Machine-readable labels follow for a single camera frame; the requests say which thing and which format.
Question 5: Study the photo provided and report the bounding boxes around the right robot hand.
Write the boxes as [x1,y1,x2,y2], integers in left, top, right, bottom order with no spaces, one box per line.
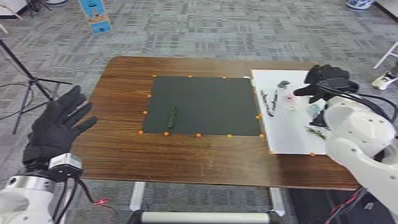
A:
[292,64,361,104]

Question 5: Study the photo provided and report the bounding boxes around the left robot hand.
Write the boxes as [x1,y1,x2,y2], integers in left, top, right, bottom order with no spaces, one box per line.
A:
[21,85,100,171]

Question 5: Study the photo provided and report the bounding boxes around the pink flower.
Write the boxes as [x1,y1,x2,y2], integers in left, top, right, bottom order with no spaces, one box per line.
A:
[270,89,297,112]

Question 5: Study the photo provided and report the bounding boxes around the white chair leg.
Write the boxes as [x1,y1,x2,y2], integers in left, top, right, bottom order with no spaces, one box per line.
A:
[372,42,398,70]

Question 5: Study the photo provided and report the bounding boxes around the black tripod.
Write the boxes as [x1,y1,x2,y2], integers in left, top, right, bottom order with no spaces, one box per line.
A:
[0,39,75,135]

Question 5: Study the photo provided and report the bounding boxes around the white sheet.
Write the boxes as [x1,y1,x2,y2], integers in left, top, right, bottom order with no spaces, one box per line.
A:
[249,68,334,156]

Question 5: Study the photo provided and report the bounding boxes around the dark mat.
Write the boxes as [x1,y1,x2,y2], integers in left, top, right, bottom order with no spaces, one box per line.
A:
[141,75,267,138]

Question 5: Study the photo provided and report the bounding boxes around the blue and white vase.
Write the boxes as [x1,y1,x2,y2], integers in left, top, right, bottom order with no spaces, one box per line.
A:
[345,0,377,12]

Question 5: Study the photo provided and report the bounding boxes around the white table leg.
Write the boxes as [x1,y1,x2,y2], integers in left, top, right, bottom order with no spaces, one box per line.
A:
[268,186,288,218]
[128,181,148,213]

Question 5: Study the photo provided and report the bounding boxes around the pale grey bar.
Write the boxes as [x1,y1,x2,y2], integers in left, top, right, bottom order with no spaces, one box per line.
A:
[139,211,276,224]

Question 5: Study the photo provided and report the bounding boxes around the black cable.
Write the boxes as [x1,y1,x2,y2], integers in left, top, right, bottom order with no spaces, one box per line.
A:
[341,92,398,123]

